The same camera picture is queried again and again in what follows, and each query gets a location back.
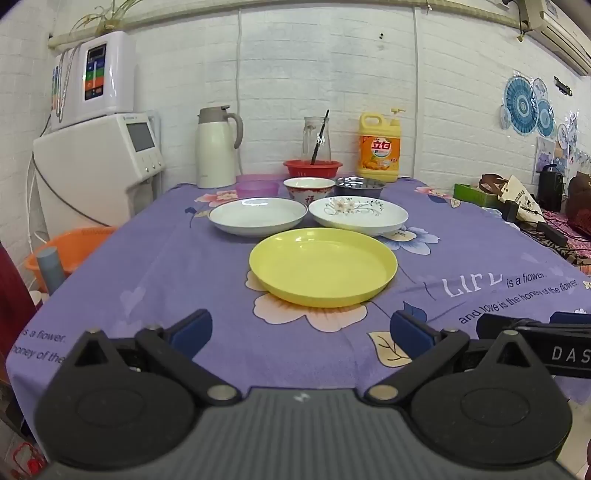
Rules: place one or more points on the white vertical wall pipe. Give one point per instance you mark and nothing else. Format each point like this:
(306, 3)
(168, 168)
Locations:
(416, 92)

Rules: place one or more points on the white thermos jug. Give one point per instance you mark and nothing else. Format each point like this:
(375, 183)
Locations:
(214, 147)

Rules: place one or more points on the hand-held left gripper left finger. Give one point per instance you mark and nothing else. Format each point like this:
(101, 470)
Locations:
(191, 327)

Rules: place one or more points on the white water purifier unit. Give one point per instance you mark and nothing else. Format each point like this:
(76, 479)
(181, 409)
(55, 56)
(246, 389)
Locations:
(108, 69)

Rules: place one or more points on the dark red cloth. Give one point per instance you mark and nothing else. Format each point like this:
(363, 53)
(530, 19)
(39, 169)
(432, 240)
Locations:
(14, 304)

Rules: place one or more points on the black power adapter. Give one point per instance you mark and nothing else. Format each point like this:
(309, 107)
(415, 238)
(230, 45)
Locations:
(510, 212)

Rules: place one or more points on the wall picture card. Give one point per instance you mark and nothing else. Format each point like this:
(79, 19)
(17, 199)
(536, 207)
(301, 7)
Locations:
(545, 154)

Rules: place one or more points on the white water dispenser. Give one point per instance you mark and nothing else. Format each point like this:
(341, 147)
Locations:
(87, 175)

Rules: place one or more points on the orange plastic basket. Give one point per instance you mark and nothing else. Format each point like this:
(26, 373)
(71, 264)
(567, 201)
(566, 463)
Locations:
(81, 244)

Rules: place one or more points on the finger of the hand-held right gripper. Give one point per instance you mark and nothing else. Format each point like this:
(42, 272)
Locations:
(491, 325)
(572, 317)

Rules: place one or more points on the large blue paper fan decoration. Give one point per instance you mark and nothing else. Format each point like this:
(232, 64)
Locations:
(521, 104)

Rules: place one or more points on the yellow detergent pump bottle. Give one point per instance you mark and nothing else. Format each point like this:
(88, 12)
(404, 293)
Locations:
(378, 154)

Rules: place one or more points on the white plate with floral print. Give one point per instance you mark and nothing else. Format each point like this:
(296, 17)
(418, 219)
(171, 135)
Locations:
(358, 214)

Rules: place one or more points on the clear glass pitcher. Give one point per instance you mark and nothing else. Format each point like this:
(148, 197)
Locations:
(323, 138)

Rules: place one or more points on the brown bag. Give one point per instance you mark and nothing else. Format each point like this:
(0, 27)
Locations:
(581, 198)

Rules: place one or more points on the purple floral tablecloth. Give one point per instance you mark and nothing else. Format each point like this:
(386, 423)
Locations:
(184, 272)

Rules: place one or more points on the grey cylindrical bottle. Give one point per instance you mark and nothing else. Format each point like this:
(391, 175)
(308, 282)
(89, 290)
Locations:
(51, 272)

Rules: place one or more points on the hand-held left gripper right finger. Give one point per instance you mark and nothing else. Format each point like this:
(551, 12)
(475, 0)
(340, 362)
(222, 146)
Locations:
(408, 332)

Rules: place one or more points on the black power strip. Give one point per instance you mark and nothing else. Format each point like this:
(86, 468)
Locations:
(549, 233)

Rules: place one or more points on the green cardboard box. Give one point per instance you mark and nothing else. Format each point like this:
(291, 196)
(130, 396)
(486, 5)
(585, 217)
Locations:
(473, 196)

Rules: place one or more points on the stainless steel bowl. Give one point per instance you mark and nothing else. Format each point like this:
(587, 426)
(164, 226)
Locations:
(360, 185)

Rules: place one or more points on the white printed tote bag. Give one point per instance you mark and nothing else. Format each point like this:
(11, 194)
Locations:
(519, 196)

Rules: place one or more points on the red plastic colander basket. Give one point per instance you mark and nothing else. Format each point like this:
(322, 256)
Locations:
(300, 170)

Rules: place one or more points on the black stirring stick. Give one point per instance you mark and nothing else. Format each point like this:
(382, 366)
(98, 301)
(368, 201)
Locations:
(319, 138)

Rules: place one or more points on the plain white plate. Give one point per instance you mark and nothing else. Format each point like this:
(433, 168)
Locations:
(256, 216)

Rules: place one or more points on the white air conditioner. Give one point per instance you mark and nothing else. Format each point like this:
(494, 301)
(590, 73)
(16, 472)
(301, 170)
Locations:
(558, 32)

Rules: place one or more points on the purple plastic bowl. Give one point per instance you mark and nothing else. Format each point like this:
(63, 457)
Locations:
(256, 187)

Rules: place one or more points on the beige horizontal wall pipe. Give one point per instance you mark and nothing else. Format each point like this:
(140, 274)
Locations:
(277, 9)

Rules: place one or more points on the small blue paper fan decoration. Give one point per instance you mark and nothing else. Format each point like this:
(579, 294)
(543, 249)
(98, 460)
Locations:
(545, 117)

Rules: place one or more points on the white bowl with red pattern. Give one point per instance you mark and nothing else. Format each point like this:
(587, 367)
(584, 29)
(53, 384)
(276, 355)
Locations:
(308, 189)

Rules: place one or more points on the yellow plastic plate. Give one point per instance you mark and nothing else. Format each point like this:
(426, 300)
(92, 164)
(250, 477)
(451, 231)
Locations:
(323, 267)

